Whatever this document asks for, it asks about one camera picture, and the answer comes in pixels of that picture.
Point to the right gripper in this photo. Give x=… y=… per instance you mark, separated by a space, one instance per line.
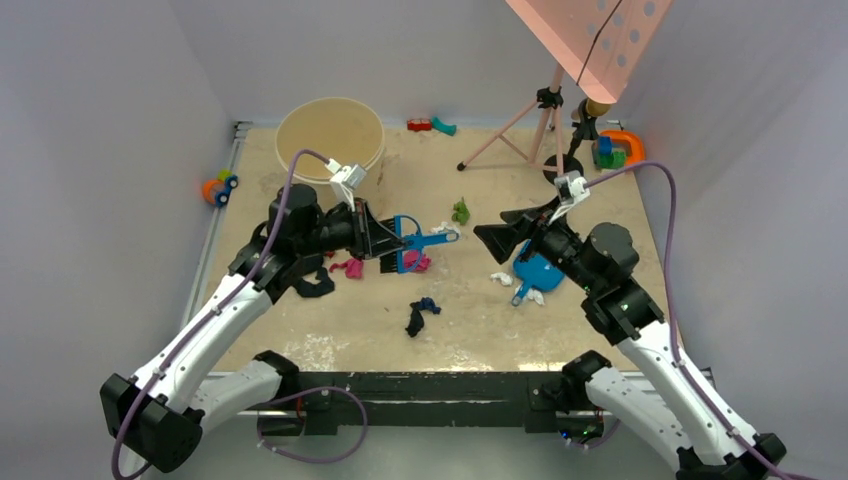
x=530 y=223

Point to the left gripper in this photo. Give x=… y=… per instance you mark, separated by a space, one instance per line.
x=378 y=241

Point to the blue hand brush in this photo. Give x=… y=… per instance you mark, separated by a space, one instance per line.
x=412 y=242

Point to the blue dustpan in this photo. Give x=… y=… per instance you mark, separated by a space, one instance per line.
x=536 y=272

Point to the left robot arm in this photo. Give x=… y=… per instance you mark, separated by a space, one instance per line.
x=162 y=410

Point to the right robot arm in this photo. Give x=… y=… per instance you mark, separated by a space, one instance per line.
x=684 y=420

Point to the small pink paper scrap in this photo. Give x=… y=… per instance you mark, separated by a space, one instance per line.
x=352 y=268

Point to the large pink paper ball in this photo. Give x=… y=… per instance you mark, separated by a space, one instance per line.
x=420 y=263

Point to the white scrap left of dustpan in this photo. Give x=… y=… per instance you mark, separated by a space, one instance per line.
x=502 y=278

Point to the green paper scrap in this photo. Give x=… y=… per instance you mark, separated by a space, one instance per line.
x=460 y=212

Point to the white paper scrap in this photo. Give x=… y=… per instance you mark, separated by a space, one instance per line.
x=447 y=228

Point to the white scrap near dustpan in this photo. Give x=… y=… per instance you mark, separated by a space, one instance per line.
x=525 y=294

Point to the blue scrap on brush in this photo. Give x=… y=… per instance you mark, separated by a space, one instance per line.
x=428 y=304

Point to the long black paper strip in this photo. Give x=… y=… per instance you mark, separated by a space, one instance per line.
x=312 y=280

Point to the black twisted paper scrap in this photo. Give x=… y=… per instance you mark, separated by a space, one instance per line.
x=416 y=322

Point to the green blue toy blocks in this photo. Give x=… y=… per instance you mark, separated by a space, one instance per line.
x=606 y=156

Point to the beige plastic bucket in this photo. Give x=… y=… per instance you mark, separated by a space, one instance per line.
x=342 y=129

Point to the red toy block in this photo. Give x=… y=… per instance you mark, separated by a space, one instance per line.
x=419 y=124

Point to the black microphone stand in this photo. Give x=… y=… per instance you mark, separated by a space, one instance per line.
x=584 y=118

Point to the orange wheeled toy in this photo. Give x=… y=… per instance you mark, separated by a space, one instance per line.
x=217 y=191

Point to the pink music stand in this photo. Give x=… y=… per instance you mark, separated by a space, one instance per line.
x=596 y=45

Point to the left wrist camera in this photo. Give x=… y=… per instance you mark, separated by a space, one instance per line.
x=344 y=180

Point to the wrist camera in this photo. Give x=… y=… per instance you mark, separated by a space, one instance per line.
x=344 y=180
x=572 y=189

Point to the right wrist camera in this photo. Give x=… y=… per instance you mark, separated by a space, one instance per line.
x=572 y=189

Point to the orange ring toy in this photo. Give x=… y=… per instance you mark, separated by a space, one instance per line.
x=630 y=142

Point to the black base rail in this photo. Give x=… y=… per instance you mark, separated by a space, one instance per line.
x=536 y=402

